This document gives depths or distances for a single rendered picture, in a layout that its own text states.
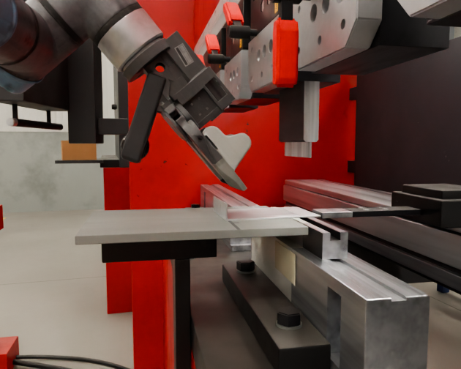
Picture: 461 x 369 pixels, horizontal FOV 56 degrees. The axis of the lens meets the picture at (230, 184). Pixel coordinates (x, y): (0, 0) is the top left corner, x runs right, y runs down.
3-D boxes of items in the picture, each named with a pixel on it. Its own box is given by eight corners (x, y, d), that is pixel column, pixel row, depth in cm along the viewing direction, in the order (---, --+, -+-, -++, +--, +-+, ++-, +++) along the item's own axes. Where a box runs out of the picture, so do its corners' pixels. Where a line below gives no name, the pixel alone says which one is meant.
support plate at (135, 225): (93, 217, 64) (93, 210, 64) (265, 211, 69) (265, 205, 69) (75, 245, 46) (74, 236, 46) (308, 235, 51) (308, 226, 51)
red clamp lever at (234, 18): (221, -2, 67) (230, 28, 60) (246, 1, 68) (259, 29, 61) (219, 10, 68) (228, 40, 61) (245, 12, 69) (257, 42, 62)
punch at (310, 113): (279, 155, 64) (279, 90, 63) (291, 155, 65) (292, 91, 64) (303, 157, 54) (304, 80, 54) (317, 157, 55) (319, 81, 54)
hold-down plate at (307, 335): (222, 281, 71) (222, 263, 70) (254, 279, 72) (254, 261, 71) (278, 378, 41) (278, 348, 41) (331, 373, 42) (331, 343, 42)
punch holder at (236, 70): (224, 105, 87) (224, 20, 86) (265, 105, 89) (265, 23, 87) (241, 97, 72) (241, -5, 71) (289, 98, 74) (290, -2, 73)
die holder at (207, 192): (200, 214, 139) (200, 184, 138) (219, 213, 140) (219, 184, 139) (231, 251, 90) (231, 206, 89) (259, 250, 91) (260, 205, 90)
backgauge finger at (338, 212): (301, 217, 66) (301, 185, 66) (451, 212, 72) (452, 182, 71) (335, 233, 55) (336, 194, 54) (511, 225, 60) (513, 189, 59)
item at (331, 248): (270, 226, 67) (270, 207, 67) (288, 225, 68) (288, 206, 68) (322, 259, 48) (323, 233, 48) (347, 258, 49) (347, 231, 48)
